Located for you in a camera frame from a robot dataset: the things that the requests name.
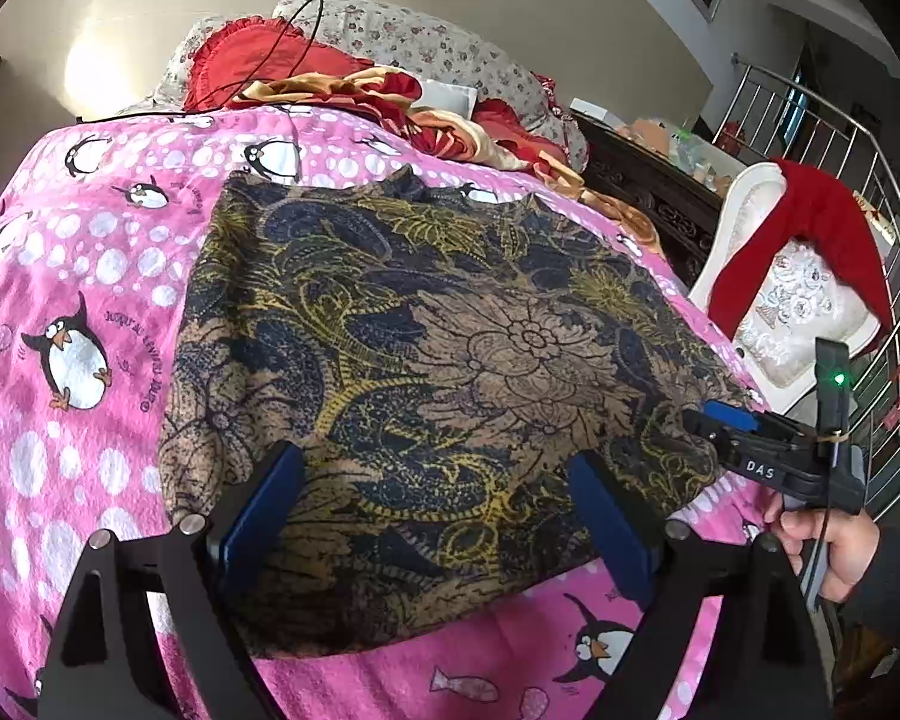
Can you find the pink penguin blanket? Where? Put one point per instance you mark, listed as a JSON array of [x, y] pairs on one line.
[[67, 360]]

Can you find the red ruffled pillow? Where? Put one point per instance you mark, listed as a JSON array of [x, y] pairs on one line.
[[270, 52]]

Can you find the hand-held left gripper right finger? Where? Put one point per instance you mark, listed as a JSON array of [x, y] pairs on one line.
[[613, 532]]

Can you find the dark carved wooden nightstand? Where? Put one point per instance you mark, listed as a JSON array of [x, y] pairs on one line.
[[645, 180]]

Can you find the red satin pillow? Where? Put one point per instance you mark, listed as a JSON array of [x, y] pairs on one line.
[[514, 131]]

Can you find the person's right hand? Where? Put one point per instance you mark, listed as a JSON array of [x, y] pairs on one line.
[[844, 551]]

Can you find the red garment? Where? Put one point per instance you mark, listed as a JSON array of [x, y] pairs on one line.
[[832, 217]]

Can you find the person's right forearm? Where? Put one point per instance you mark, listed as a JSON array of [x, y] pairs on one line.
[[896, 585]]

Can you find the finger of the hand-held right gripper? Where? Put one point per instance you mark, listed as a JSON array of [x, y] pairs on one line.
[[742, 450], [729, 415]]

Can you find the white folded cloth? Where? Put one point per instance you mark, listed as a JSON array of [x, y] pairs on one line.
[[448, 96]]

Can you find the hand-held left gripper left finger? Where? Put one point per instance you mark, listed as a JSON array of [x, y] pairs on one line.
[[259, 517]]

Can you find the white cushioned chair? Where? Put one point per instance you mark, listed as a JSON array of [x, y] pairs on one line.
[[795, 315]]

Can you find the metal railing rack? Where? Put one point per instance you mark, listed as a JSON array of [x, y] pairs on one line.
[[896, 240]]

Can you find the white floral pillow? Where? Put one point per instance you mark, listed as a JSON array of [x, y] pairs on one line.
[[435, 41]]

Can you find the red gold satin quilt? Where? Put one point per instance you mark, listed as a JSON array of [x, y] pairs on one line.
[[450, 131]]

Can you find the brown blue floral shirt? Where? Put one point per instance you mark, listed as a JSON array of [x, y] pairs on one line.
[[450, 390]]

